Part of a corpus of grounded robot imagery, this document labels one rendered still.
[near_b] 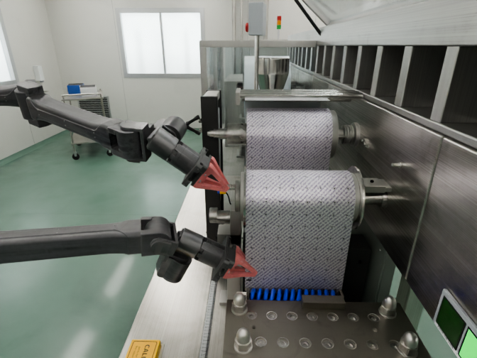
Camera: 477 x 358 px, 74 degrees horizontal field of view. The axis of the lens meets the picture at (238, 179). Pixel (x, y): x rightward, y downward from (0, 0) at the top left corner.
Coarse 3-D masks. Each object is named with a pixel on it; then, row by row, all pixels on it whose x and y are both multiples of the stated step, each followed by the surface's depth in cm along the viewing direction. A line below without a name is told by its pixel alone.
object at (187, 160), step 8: (184, 144) 70; (184, 152) 69; (192, 152) 70; (200, 152) 74; (168, 160) 70; (176, 160) 69; (184, 160) 69; (192, 160) 69; (200, 160) 68; (184, 168) 70; (192, 168) 68; (200, 168) 67; (184, 184) 69
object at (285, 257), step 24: (264, 240) 72; (288, 240) 72; (312, 240) 71; (336, 240) 71; (264, 264) 74; (288, 264) 74; (312, 264) 74; (336, 264) 74; (264, 288) 77; (288, 288) 77; (312, 288) 77; (336, 288) 77
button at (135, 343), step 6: (132, 342) 75; (138, 342) 75; (144, 342) 75; (150, 342) 75; (156, 342) 75; (132, 348) 74; (138, 348) 74; (144, 348) 74; (150, 348) 74; (156, 348) 74; (126, 354) 72; (132, 354) 72; (138, 354) 72; (144, 354) 72; (150, 354) 72; (156, 354) 73
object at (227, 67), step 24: (216, 48) 152; (240, 48) 152; (264, 48) 152; (288, 48) 151; (312, 48) 151; (216, 72) 157; (240, 72) 156; (312, 72) 155; (240, 120) 165; (240, 144) 171; (240, 168) 176
